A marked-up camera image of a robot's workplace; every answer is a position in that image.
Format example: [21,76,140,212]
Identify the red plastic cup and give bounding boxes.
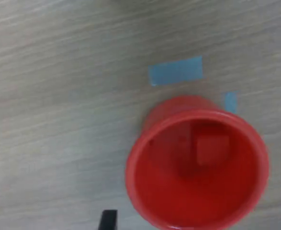
[125,95,270,230]

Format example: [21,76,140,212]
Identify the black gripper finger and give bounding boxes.
[98,209,118,230]

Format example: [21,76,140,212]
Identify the red cube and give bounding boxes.
[196,134,230,166]

